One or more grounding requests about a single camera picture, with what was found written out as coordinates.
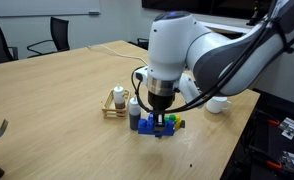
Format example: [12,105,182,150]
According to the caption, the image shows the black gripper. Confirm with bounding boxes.
[148,92,175,138]

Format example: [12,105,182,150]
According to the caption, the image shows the large blue toy brick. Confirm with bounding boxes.
[138,113,176,137]

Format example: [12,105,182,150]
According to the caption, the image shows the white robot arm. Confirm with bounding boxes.
[131,0,294,137]

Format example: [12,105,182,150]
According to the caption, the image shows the green and yellow toy brick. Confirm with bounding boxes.
[165,114,186,130]

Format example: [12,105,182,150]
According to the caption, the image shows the dark sauce squeeze bottle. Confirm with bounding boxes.
[129,96,141,130]

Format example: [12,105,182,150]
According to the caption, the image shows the small wooden basket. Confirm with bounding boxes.
[102,89,130,119]

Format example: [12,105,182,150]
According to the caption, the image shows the sauce bottle in basket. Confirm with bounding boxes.
[113,85,125,109]

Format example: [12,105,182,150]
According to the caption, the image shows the white ceramic mug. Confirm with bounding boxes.
[206,97,232,114]

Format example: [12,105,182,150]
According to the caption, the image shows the black office chair right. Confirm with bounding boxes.
[137,38,149,50]

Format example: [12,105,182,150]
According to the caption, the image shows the whiteboard tray with eraser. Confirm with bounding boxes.
[0,11,101,17]

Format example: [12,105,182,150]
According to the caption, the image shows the black office chair middle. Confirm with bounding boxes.
[27,17,70,57]

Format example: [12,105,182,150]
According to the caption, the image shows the white power cable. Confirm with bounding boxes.
[86,44,150,66]

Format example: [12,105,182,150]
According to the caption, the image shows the orange-handled clamp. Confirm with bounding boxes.
[256,110,280,126]

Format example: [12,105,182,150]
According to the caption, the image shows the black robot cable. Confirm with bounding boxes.
[130,0,294,114]

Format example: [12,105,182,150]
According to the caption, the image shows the metal bracket parts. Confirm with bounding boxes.
[279,117,294,140]

